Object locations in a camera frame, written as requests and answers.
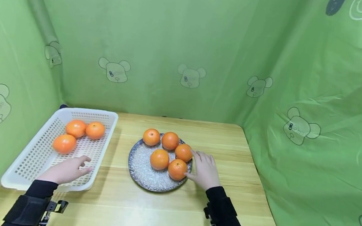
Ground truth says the black wrist band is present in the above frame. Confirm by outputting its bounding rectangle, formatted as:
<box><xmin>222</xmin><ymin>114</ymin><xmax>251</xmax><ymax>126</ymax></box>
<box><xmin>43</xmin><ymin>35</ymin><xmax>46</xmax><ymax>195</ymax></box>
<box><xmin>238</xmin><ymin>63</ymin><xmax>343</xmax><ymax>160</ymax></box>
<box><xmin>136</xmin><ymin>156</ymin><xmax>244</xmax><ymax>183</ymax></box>
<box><xmin>1</xmin><ymin>192</ymin><xmax>69</xmax><ymax>226</ymax></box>
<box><xmin>202</xmin><ymin>194</ymin><xmax>240</xmax><ymax>226</ymax></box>

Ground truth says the person's right hand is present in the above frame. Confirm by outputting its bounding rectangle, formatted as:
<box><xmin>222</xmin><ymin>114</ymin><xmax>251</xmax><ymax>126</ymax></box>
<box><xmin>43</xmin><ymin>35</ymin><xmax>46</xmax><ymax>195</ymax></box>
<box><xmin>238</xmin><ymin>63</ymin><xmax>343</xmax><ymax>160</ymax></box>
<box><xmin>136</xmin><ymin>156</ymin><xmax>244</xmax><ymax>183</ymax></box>
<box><xmin>186</xmin><ymin>149</ymin><xmax>225</xmax><ymax>194</ymax></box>

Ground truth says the person's left forearm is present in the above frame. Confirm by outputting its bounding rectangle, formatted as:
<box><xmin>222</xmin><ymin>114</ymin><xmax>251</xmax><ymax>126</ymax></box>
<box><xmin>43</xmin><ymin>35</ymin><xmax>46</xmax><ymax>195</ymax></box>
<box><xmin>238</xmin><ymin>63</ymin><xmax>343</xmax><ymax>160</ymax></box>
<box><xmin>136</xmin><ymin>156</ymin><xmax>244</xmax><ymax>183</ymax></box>
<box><xmin>1</xmin><ymin>176</ymin><xmax>59</xmax><ymax>226</ymax></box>

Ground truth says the person's left hand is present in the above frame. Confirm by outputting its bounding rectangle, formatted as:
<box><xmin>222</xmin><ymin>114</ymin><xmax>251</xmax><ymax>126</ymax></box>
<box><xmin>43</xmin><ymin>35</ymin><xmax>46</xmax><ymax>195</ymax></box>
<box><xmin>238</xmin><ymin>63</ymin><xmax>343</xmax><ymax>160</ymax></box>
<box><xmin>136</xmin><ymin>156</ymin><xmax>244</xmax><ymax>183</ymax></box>
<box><xmin>38</xmin><ymin>151</ymin><xmax>95</xmax><ymax>189</ymax></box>

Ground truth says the white perforated plastic basket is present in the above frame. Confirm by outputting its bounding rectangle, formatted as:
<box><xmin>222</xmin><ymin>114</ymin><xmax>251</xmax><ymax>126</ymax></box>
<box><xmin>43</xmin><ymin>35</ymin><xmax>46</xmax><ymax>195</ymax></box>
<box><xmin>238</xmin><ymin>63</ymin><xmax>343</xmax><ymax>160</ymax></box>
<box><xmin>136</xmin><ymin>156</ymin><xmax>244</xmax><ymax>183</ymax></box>
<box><xmin>0</xmin><ymin>101</ymin><xmax>119</xmax><ymax>200</ymax></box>

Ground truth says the person's right forearm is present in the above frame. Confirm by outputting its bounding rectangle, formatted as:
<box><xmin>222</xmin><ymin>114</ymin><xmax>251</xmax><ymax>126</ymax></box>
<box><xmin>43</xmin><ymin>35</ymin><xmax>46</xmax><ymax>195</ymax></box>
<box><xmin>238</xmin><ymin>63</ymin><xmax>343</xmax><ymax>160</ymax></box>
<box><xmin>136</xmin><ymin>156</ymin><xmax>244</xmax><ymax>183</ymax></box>
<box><xmin>202</xmin><ymin>185</ymin><xmax>261</xmax><ymax>226</ymax></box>

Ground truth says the orange fruit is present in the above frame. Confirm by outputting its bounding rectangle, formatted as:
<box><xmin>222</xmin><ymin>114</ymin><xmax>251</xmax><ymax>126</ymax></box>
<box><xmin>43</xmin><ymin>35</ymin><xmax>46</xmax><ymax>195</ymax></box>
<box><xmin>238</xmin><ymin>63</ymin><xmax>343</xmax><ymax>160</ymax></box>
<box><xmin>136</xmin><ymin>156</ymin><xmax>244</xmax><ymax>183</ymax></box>
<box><xmin>85</xmin><ymin>121</ymin><xmax>107</xmax><ymax>141</ymax></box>
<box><xmin>173</xmin><ymin>143</ymin><xmax>194</xmax><ymax>163</ymax></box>
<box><xmin>64</xmin><ymin>118</ymin><xmax>87</xmax><ymax>139</ymax></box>
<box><xmin>167</xmin><ymin>158</ymin><xmax>189</xmax><ymax>182</ymax></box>
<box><xmin>149</xmin><ymin>148</ymin><xmax>171</xmax><ymax>172</ymax></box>
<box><xmin>52</xmin><ymin>133</ymin><xmax>78</xmax><ymax>156</ymax></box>
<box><xmin>160</xmin><ymin>131</ymin><xmax>181</xmax><ymax>151</ymax></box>
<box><xmin>142</xmin><ymin>127</ymin><xmax>161</xmax><ymax>147</ymax></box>

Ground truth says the speckled dark-rimmed round plate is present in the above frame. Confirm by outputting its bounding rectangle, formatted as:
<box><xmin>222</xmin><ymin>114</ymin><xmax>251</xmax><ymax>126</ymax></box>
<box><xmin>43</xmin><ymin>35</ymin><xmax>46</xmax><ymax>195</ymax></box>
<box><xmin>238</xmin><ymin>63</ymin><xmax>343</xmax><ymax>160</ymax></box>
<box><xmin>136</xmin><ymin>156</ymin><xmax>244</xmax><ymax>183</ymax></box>
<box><xmin>125</xmin><ymin>131</ymin><xmax>196</xmax><ymax>196</ymax></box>

